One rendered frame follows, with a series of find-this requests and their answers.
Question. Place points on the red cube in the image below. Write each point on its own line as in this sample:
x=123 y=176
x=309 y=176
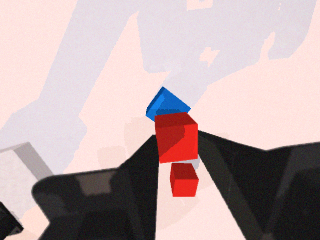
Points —
x=183 y=180
x=177 y=137

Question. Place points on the blue cube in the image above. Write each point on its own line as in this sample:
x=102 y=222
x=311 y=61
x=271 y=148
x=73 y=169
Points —
x=165 y=103

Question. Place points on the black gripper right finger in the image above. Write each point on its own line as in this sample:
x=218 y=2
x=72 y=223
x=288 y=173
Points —
x=254 y=182

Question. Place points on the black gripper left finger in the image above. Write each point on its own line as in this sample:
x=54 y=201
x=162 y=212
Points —
x=132 y=186

